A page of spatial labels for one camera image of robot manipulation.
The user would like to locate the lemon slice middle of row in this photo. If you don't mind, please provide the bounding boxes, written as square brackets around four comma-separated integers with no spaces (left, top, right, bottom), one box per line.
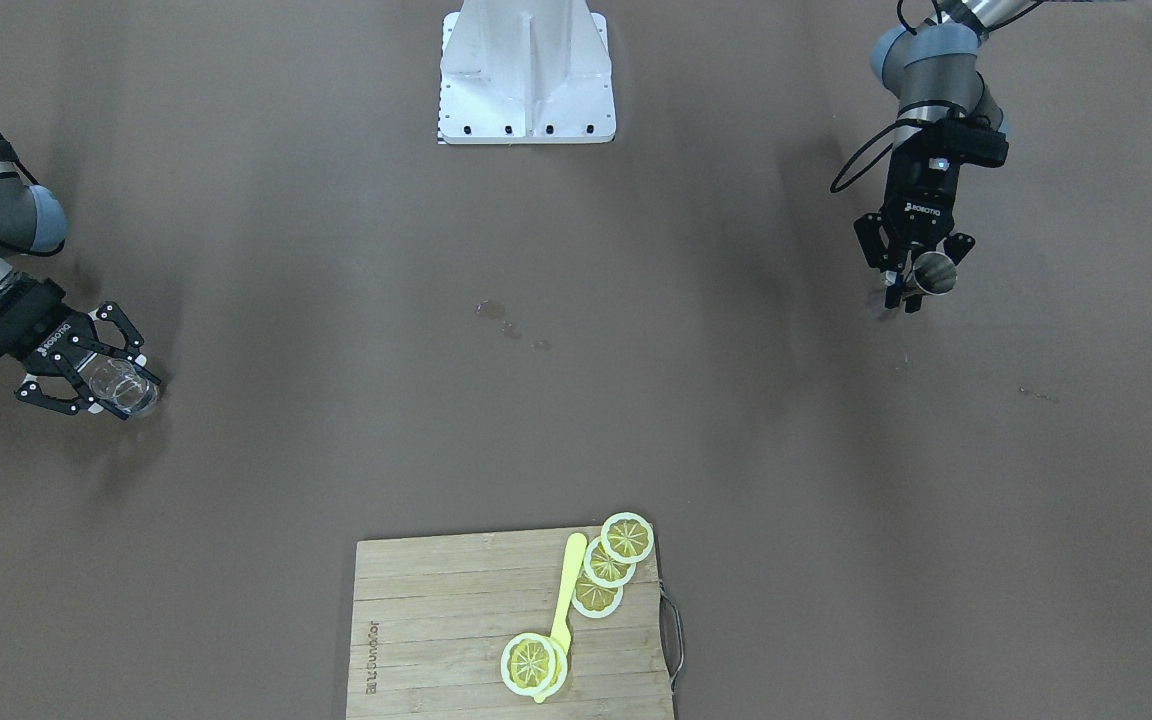
[582,539,636,591]

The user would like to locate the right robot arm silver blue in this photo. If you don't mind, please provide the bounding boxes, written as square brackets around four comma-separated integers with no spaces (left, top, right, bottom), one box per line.
[0,131,161,420]

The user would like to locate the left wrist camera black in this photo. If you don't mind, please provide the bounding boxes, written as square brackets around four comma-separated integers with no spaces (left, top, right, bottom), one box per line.
[929,118,1010,168]

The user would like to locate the wooden cutting board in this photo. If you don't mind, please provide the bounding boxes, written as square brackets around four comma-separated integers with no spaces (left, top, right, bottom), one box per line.
[344,528,676,719]

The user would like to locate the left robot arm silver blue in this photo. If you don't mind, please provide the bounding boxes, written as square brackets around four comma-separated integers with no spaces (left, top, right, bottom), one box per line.
[854,1,1036,313]

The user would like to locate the lemon slice on knife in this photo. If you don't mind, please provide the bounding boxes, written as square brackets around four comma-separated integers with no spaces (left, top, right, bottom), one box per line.
[500,632,570,703]

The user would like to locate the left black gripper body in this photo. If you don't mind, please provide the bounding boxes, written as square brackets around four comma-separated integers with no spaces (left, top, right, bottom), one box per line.
[882,149,961,258]

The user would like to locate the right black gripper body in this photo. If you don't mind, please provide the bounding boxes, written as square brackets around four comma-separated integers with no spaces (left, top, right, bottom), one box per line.
[0,278,96,373]

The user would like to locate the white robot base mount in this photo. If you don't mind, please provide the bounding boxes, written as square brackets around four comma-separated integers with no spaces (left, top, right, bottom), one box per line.
[435,1,617,145]

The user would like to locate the clear glass measuring cup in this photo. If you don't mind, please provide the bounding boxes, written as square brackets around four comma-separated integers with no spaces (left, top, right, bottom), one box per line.
[79,354,159,419]

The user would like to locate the steel jigger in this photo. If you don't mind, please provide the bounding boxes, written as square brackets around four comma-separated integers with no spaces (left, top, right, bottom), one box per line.
[865,249,957,318]

